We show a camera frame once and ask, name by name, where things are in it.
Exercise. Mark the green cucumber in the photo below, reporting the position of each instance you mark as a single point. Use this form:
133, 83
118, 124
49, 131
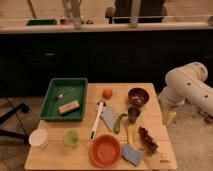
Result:
118, 122

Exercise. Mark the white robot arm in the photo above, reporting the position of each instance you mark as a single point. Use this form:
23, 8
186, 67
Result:
186, 82

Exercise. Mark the orange fruit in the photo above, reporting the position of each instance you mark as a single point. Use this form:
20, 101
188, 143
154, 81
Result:
107, 93

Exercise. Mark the blue sponge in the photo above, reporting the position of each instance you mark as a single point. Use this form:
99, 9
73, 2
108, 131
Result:
131, 155

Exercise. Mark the green tray on counter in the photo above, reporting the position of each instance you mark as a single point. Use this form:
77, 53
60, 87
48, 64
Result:
38, 22

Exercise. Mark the dark maroon bowl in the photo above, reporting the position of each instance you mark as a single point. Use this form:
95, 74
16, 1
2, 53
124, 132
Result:
138, 97

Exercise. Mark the dark grey cup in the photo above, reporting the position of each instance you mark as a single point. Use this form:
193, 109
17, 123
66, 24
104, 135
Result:
133, 113

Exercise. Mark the dark chair in background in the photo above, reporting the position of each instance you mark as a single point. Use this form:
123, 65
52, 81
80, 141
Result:
150, 11

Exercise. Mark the brown grape bunch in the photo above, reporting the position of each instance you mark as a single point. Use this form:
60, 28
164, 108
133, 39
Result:
147, 141

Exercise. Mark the yellow banana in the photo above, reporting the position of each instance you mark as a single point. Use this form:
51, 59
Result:
130, 132

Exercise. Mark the black office chair base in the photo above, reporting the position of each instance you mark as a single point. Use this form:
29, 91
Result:
11, 125

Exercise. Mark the metal spoon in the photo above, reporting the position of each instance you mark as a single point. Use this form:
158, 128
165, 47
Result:
61, 95

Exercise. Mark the grey blue cloth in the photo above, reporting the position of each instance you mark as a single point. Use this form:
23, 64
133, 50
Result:
108, 115

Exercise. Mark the orange bowl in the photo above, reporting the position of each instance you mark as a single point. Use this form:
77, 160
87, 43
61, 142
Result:
105, 151

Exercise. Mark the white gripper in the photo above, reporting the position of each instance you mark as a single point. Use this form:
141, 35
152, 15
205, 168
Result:
167, 107

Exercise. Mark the wooden block brush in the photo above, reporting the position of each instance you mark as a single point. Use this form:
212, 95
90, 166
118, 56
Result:
63, 109

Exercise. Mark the green plastic tray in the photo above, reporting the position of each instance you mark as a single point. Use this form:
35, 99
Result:
49, 110

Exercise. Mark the white cup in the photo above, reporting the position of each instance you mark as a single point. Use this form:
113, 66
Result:
39, 138

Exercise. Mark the light green cup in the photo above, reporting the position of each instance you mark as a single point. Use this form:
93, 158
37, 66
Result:
71, 138

